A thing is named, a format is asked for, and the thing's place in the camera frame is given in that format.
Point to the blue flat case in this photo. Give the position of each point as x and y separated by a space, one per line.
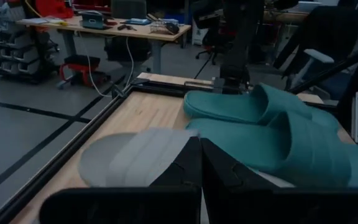
137 21

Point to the office chair with white armrest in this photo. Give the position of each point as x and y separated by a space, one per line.
331 31

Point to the wooden desk with grey legs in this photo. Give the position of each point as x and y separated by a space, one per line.
120 31

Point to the grey rubber slide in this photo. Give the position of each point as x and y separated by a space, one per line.
129 158

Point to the black diagonal frame strut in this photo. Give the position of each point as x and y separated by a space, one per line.
328 73

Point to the black office chair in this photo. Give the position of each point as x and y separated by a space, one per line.
127 51

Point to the white waste bin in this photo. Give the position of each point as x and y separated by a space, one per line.
199 36

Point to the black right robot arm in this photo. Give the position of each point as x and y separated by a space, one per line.
238 46

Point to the teal rubber slide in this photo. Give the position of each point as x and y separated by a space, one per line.
228 104
259 146

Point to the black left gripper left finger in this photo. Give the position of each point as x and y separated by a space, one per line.
182 177

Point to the black chair with red base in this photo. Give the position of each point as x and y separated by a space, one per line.
213 43

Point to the storage rack with bins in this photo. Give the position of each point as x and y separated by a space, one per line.
11 53

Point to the red and black stool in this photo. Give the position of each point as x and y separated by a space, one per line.
82 67

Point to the teal case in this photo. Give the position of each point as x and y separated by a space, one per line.
92 20

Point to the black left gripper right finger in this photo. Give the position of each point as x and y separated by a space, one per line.
225 177

